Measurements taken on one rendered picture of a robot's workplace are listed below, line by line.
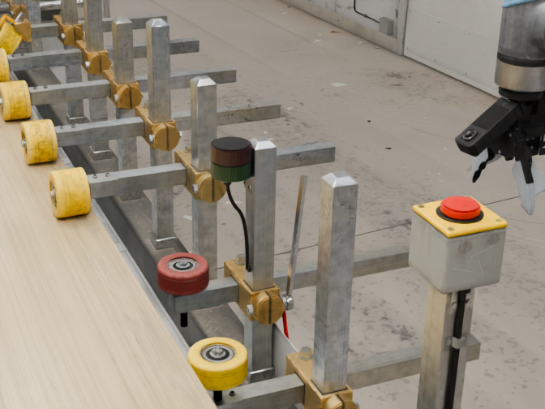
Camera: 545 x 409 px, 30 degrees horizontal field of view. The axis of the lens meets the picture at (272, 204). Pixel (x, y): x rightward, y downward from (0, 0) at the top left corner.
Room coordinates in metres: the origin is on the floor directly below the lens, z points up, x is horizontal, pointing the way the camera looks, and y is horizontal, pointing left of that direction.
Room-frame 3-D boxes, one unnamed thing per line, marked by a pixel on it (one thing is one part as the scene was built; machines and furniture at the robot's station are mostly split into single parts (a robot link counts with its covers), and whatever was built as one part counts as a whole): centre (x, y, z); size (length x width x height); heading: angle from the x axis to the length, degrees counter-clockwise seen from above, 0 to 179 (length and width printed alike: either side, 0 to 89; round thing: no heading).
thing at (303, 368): (1.18, -0.07, 0.82); 0.14 x 0.06 x 0.05; 24
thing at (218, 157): (1.37, 0.06, 1.10); 0.06 x 0.06 x 0.02
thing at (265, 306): (1.41, 0.03, 0.85); 0.14 x 0.06 x 0.05; 24
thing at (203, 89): (1.62, 0.12, 0.89); 0.04 x 0.04 x 0.48; 24
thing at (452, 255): (0.93, -0.19, 1.18); 0.07 x 0.07 x 0.08; 24
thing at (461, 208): (0.93, -0.19, 1.22); 0.04 x 0.04 x 0.02
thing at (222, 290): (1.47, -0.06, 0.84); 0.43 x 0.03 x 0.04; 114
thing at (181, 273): (1.38, 0.14, 0.85); 0.08 x 0.08 x 0.11
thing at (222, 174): (1.37, 0.06, 1.08); 0.06 x 0.06 x 0.02
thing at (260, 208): (1.39, 0.02, 0.87); 0.04 x 0.04 x 0.48; 24
